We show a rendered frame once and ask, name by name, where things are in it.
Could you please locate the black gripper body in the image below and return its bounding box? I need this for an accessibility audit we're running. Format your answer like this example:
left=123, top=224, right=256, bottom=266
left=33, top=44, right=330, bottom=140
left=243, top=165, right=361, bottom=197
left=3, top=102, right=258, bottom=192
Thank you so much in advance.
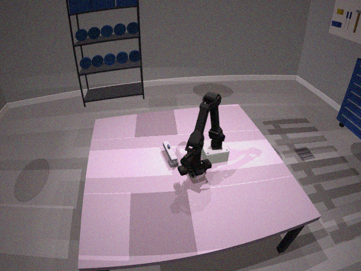
left=178, top=159, right=212, bottom=176

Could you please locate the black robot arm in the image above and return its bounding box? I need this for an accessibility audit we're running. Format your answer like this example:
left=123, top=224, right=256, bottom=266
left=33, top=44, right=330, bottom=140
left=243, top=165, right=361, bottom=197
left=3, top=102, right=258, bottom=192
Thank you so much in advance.
left=180, top=92, right=225, bottom=176

